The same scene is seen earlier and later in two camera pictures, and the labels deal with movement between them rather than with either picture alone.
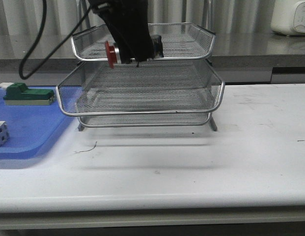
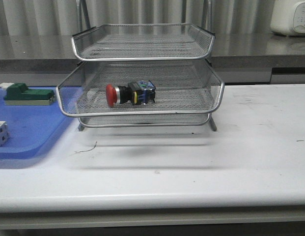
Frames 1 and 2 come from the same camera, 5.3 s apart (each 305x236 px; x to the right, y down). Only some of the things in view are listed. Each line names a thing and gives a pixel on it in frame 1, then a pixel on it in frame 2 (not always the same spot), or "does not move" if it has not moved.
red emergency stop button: [113, 54] → [142, 92]
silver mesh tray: [140, 120] does not move
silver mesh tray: [179, 40] does not move
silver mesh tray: [91, 86] does not move
